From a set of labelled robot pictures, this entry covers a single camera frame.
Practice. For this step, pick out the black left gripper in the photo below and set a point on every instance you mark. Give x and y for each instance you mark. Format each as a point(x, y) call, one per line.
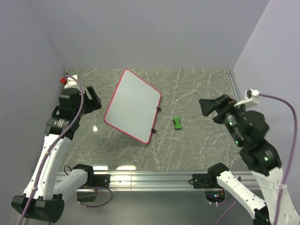
point(93, 104)

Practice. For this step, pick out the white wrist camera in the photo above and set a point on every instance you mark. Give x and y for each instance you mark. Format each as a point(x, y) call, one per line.
point(69, 83)
point(252, 99)

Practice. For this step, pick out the aluminium table edge rail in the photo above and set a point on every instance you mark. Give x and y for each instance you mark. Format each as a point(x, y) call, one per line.
point(121, 180)

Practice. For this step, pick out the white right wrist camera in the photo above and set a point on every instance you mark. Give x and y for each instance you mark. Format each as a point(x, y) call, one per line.
point(252, 99)

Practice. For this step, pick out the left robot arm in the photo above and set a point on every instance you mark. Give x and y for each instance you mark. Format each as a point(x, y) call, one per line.
point(43, 199)

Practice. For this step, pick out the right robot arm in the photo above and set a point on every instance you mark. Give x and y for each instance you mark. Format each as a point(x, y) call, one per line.
point(248, 129)

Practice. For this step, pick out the aluminium right side rail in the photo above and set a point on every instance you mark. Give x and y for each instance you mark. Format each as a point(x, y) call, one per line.
point(229, 74)

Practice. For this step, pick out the metal wire board stand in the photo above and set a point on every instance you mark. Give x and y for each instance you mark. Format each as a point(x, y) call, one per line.
point(153, 130)

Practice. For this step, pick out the pink framed whiteboard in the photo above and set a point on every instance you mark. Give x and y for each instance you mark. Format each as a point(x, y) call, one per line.
point(134, 106)

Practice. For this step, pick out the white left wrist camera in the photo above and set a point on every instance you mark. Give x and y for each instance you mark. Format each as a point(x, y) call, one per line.
point(69, 83)

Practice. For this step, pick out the green whiteboard eraser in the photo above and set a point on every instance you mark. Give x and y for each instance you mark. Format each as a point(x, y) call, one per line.
point(177, 123)

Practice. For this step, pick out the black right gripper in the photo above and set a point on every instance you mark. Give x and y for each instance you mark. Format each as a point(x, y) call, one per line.
point(207, 105)

